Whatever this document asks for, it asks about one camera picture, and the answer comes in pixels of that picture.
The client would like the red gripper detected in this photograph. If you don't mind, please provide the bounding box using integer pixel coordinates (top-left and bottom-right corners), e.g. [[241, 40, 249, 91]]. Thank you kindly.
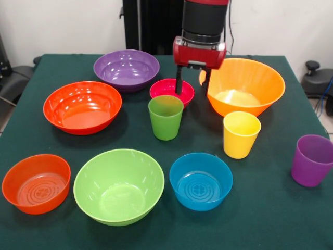
[[172, 36, 227, 97]]

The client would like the pink bowl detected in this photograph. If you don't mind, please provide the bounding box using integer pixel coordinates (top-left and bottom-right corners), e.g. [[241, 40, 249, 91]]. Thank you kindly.
[[149, 78, 195, 109]]

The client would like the green cup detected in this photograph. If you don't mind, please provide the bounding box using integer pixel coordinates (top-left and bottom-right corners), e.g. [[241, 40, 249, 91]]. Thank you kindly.
[[148, 95, 184, 141]]

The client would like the large orange bowl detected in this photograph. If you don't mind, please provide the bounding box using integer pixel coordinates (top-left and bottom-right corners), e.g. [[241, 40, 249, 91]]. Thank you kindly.
[[199, 58, 286, 118]]

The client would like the yellow cup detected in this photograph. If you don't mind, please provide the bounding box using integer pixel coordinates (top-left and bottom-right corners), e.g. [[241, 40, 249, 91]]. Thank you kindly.
[[223, 111, 262, 159]]

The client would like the purple bowl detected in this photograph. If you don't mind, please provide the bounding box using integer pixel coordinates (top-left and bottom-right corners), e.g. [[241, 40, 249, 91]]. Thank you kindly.
[[93, 49, 160, 94]]

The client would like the dark green table cloth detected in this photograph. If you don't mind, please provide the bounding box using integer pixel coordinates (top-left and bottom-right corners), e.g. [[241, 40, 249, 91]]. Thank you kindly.
[[0, 53, 333, 250]]

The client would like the blue bowl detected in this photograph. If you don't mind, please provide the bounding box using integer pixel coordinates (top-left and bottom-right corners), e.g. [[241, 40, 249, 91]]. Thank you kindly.
[[169, 152, 234, 212]]

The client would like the wide red bowl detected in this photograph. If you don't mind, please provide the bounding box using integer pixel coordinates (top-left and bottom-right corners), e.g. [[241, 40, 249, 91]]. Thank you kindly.
[[43, 81, 123, 136]]

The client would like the green bowl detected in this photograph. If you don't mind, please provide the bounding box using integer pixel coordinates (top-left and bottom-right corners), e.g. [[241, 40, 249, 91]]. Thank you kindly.
[[73, 148, 165, 227]]

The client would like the purple cup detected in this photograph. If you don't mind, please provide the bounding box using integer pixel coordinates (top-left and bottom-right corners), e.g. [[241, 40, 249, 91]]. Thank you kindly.
[[291, 134, 333, 188]]

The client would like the small orange bowl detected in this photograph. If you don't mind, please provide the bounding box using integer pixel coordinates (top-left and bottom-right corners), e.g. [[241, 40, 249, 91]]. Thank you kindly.
[[2, 154, 71, 215]]

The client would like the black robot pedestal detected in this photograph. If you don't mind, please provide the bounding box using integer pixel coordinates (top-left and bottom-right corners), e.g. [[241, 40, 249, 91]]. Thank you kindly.
[[119, 0, 185, 55]]

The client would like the black hanging cable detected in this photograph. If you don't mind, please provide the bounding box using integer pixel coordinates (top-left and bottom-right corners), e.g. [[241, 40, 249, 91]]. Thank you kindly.
[[225, 0, 235, 55]]

